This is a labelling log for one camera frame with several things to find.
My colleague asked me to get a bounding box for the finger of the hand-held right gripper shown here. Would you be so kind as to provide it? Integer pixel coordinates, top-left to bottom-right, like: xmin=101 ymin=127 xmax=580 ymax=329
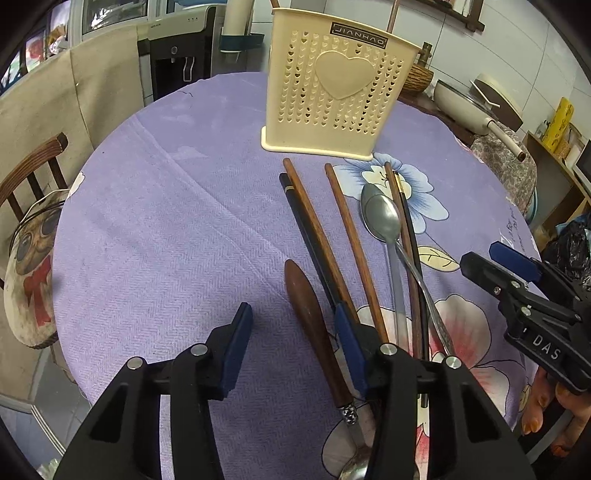
xmin=459 ymin=251 xmax=583 ymax=325
xmin=489 ymin=241 xmax=591 ymax=302

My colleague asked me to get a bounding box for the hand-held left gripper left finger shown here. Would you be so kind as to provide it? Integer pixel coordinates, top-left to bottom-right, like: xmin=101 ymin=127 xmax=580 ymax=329
xmin=53 ymin=302 xmax=254 ymax=480

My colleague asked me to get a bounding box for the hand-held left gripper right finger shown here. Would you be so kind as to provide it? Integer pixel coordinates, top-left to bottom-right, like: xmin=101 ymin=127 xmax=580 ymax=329
xmin=335 ymin=304 xmax=537 ymax=480

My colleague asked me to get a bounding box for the wooden-handled metal spoon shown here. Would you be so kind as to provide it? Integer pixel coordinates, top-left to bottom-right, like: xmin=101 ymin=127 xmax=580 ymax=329
xmin=284 ymin=259 xmax=375 ymax=480

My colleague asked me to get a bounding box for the slim-handled metal spoon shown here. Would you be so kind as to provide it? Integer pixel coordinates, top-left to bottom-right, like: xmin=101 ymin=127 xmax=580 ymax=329
xmin=396 ymin=246 xmax=455 ymax=358

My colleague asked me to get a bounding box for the brown wooden chopstick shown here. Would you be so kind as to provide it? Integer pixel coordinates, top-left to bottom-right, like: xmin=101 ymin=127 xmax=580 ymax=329
xmin=385 ymin=161 xmax=424 ymax=358
xmin=324 ymin=163 xmax=390 ymax=344
xmin=283 ymin=158 xmax=362 ymax=326

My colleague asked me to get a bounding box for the black chopstick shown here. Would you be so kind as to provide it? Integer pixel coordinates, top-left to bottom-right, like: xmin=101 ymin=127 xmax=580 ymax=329
xmin=278 ymin=173 xmax=342 ymax=311
xmin=396 ymin=182 xmax=429 ymax=409

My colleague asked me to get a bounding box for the large metal spoon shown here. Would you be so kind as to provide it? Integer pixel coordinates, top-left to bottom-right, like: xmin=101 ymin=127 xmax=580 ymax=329
xmin=360 ymin=183 xmax=409 ymax=346

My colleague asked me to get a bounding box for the cream plastic utensil holder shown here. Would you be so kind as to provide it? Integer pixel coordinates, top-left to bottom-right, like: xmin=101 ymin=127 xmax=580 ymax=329
xmin=261 ymin=7 xmax=423 ymax=161

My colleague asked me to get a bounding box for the person's right hand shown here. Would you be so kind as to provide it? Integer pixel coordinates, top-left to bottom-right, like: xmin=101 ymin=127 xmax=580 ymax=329
xmin=519 ymin=364 xmax=591 ymax=459

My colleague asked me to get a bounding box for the black plastic bag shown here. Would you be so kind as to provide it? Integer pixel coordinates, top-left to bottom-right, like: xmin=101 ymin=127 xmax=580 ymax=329
xmin=542 ymin=219 xmax=591 ymax=291

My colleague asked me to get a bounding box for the light wooden shelf unit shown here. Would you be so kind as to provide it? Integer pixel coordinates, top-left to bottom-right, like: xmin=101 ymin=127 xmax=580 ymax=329
xmin=524 ymin=122 xmax=591 ymax=241

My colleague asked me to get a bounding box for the paisley patterned cloth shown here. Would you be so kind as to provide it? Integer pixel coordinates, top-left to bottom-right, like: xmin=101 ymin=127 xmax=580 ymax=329
xmin=471 ymin=127 xmax=539 ymax=215

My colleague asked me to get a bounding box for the purple floral tablecloth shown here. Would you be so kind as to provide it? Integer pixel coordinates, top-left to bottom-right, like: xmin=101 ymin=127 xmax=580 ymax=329
xmin=52 ymin=71 xmax=546 ymax=480

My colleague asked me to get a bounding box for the yellow packet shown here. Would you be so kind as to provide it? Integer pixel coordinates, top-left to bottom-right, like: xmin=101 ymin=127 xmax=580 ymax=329
xmin=541 ymin=97 xmax=574 ymax=158

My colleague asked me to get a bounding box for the brown and cream pan lid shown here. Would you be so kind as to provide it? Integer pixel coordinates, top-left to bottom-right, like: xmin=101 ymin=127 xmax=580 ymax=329
xmin=470 ymin=73 xmax=525 ymax=132

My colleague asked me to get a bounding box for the cream frying pan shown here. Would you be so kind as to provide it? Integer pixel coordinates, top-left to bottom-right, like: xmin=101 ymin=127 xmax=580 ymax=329
xmin=434 ymin=78 xmax=527 ymax=162

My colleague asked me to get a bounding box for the wicker basket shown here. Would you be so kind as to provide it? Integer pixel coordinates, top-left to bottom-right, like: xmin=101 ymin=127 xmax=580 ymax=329
xmin=399 ymin=62 xmax=435 ymax=95

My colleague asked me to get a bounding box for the pug print cushion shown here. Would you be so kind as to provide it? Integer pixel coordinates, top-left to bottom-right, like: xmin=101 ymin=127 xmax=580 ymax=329
xmin=4 ymin=187 xmax=70 ymax=349

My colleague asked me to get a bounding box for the brown wooden chair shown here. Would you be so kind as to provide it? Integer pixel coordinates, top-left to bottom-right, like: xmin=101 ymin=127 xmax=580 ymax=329
xmin=0 ymin=132 xmax=70 ymax=222

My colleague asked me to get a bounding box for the black and white water dispenser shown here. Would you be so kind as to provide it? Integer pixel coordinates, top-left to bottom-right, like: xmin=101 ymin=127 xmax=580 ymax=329
xmin=137 ymin=4 xmax=218 ymax=104

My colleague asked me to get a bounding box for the beige cloth cover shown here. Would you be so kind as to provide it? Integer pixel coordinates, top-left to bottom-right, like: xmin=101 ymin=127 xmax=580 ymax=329
xmin=0 ymin=23 xmax=144 ymax=185

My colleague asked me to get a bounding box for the white tube with teal band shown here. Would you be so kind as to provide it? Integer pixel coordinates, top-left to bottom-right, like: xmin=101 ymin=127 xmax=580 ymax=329
xmin=219 ymin=0 xmax=262 ymax=56

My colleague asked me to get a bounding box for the dark wooden wall shelf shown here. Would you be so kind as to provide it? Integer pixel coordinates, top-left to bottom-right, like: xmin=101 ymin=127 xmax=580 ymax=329
xmin=434 ymin=0 xmax=485 ymax=33

